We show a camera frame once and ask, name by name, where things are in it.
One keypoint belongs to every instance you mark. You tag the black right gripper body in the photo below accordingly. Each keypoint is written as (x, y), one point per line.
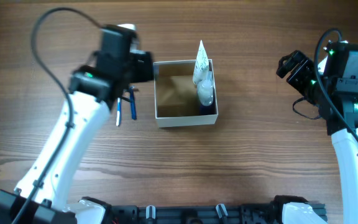
(303, 78)

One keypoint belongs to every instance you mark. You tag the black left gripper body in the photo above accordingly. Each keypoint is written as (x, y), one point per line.
(137, 66)

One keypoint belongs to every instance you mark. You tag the blue disposable razor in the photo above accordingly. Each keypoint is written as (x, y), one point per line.
(131, 92)

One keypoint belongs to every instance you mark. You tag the white bamboo-print lotion tube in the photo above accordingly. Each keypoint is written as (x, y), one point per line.
(201, 64)

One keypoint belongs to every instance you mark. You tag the blue white toothbrush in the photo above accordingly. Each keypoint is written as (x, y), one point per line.
(118, 115)

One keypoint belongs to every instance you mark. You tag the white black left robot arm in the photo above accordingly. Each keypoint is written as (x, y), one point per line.
(41, 195)

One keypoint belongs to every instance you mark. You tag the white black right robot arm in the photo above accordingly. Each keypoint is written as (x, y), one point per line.
(332, 86)

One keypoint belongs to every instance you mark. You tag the white open cardboard box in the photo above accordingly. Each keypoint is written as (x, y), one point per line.
(175, 96)

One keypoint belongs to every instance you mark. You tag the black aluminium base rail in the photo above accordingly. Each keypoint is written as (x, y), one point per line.
(244, 214)

